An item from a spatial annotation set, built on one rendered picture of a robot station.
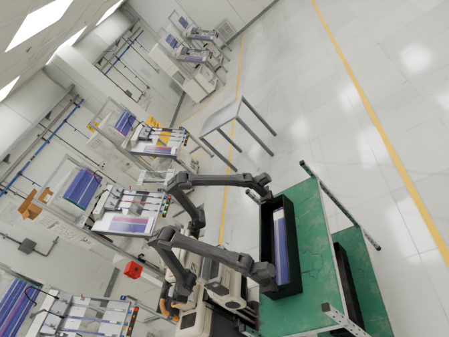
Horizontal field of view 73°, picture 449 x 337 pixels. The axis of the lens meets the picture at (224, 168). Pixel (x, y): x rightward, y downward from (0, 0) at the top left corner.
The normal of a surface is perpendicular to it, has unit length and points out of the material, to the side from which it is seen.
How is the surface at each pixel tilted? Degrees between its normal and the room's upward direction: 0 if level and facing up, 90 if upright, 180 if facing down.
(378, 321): 0
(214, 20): 90
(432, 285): 0
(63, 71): 90
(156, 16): 90
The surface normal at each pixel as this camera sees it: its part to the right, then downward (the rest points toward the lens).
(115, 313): 0.09, -0.73
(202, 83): -0.08, 0.66
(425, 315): -0.66, -0.59
